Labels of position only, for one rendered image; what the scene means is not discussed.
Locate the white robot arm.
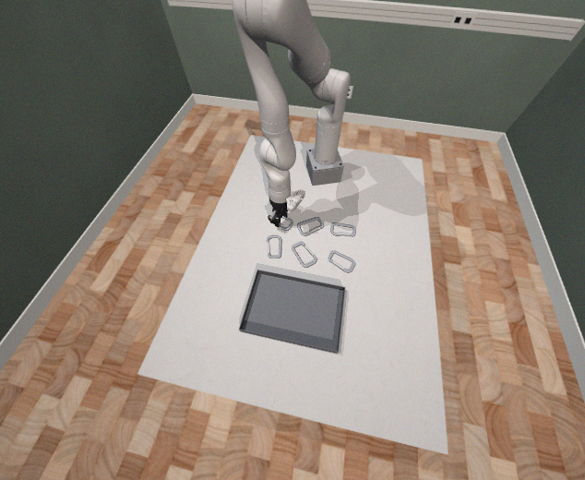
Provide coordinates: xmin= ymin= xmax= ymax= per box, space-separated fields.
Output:
xmin=232 ymin=0 xmax=351 ymax=212

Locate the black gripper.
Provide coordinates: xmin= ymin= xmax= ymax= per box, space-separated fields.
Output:
xmin=268 ymin=199 xmax=288 ymax=227

